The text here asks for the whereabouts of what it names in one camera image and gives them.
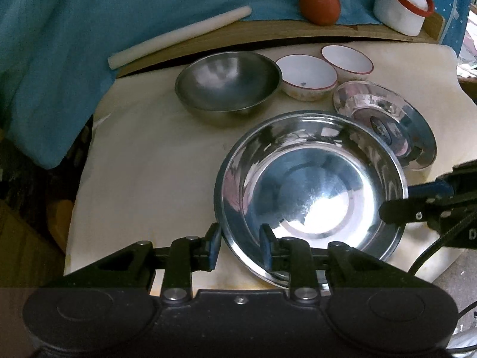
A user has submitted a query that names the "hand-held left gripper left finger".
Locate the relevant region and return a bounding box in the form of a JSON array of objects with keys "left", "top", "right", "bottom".
[{"left": 63, "top": 223, "right": 222, "bottom": 303}]

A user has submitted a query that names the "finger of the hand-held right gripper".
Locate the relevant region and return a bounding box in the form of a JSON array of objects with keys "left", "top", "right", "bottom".
[
  {"left": 378, "top": 195, "right": 454, "bottom": 226},
  {"left": 407, "top": 162, "right": 477, "bottom": 200}
]

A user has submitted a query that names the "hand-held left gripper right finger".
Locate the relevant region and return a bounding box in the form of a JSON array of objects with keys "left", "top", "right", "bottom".
[{"left": 259, "top": 223, "right": 415, "bottom": 303}]

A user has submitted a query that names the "large shiny steel bowl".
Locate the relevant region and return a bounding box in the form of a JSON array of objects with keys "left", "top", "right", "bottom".
[{"left": 213, "top": 110, "right": 410, "bottom": 288}]

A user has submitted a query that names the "plain white red-rimmed bowl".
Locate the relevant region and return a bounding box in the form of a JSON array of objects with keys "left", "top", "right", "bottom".
[{"left": 321, "top": 45, "right": 374, "bottom": 82}]

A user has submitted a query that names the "matte steel bowl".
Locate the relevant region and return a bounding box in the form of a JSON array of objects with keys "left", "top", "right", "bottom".
[{"left": 174, "top": 50, "right": 282, "bottom": 127}]

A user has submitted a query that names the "white red-rimmed bowl dark speck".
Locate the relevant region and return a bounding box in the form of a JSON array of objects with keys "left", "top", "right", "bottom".
[{"left": 276, "top": 54, "right": 339, "bottom": 101}]

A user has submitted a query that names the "shiny steel plate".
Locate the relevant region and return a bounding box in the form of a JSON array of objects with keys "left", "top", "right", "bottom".
[{"left": 333, "top": 81, "right": 437, "bottom": 171}]

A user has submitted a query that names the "cream mat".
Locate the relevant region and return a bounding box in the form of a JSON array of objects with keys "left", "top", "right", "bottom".
[{"left": 64, "top": 40, "right": 477, "bottom": 296}]

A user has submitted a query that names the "blue white-dotted cloth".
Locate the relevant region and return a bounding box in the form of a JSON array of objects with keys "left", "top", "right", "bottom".
[{"left": 420, "top": 0, "right": 473, "bottom": 57}]

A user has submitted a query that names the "wooden board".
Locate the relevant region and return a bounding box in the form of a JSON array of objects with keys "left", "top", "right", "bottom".
[{"left": 115, "top": 12, "right": 446, "bottom": 80}]

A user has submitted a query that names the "red tomato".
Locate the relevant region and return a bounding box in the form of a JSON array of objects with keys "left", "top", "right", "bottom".
[{"left": 299, "top": 0, "right": 341, "bottom": 27}]

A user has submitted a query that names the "white rolling stick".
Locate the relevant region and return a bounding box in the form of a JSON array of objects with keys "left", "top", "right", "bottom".
[{"left": 108, "top": 5, "right": 253, "bottom": 70}]

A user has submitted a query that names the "teal cloth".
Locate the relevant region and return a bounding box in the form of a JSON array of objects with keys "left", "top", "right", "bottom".
[{"left": 0, "top": 0, "right": 385, "bottom": 171}]

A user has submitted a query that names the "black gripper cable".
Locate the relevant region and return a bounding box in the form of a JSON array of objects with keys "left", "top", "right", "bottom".
[{"left": 408, "top": 212, "right": 477, "bottom": 275}]

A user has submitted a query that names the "white bucket red handle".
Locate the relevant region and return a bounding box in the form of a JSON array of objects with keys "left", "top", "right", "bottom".
[{"left": 373, "top": 0, "right": 435, "bottom": 37}]

